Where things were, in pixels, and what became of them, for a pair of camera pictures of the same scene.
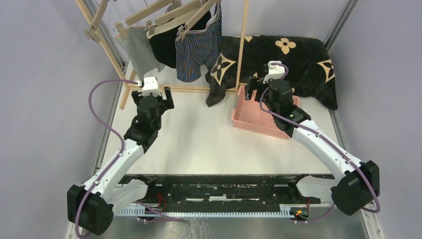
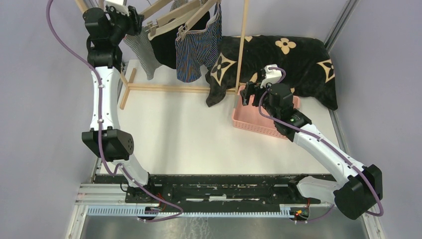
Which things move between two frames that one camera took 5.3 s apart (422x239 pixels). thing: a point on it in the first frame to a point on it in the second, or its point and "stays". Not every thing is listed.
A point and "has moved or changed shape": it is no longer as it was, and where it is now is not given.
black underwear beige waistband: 163,41 stays
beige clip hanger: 174,14 stays
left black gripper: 167,103 to 135,20
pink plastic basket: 250,114 stays
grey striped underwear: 137,46 has moved or changed shape
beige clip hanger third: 183,29 stays
